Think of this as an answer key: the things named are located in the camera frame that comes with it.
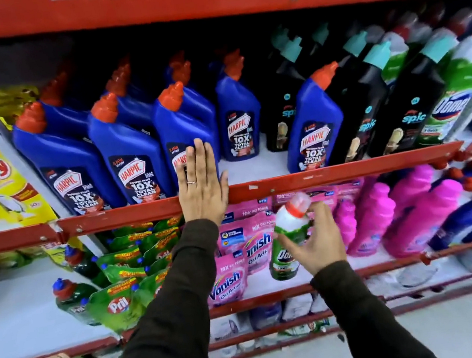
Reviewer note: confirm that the person's right thumb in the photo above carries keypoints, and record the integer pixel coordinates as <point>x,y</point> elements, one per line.
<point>290,243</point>

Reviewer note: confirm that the red shelf rail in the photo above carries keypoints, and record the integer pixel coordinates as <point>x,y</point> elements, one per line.
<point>407,295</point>
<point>283,344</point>
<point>403,264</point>
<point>305,178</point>

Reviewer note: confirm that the person's left middle finger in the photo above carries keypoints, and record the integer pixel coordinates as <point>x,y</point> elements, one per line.
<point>201,159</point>

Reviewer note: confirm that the row of blue cleaner bottles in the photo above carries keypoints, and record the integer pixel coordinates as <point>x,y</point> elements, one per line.
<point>129,156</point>

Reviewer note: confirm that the yellow green pouches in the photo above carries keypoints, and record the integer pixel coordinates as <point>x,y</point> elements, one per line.
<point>13,102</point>

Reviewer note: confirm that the person's right forearm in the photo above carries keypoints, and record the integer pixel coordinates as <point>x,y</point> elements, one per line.
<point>367,320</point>

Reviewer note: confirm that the person's left forearm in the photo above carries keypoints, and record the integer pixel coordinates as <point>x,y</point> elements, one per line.
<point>164,325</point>

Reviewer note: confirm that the person's left hand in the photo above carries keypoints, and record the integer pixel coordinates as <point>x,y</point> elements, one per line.
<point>201,198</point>

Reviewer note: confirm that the white green cleaner bottle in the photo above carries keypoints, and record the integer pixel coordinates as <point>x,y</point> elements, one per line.
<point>291,221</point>

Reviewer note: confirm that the pink cleaner bottle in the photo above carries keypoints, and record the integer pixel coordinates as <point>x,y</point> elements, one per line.
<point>410,186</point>
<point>423,217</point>
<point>371,219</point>
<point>346,220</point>

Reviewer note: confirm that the blue toilet cleaner bottle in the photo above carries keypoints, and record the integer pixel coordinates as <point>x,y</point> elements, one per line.
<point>314,131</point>

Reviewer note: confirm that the pile of white pouches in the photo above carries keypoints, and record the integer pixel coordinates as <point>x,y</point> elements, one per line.
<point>262,316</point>

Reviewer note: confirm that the row of violet red-capped bottles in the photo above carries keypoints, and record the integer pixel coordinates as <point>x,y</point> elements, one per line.
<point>462,216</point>

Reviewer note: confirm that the row of black cleaner bottles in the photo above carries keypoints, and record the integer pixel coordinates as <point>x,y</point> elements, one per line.
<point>408,102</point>

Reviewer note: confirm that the person's right hand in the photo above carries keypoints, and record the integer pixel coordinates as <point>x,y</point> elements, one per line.
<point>321,248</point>

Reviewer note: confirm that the stack of green pouches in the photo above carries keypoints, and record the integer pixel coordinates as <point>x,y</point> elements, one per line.
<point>114,305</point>

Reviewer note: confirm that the row of white green bottles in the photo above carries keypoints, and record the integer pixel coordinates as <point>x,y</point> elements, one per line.
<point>461,77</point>

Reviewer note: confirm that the person's left thumb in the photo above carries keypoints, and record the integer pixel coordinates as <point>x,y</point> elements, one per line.
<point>224,186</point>

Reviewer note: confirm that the person's left little finger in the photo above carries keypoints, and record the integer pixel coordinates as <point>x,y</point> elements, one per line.
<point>182,178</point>

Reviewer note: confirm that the stack of pink pouches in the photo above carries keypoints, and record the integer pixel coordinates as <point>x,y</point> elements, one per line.
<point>225,282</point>

